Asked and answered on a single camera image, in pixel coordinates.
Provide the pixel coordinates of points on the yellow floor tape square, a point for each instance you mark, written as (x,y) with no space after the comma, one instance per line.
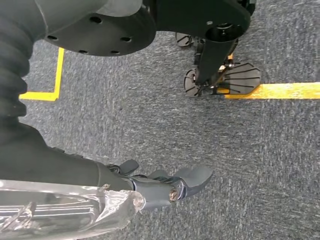
(59,73)
(287,91)

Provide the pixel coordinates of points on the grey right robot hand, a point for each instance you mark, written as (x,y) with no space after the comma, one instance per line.
(50,185)

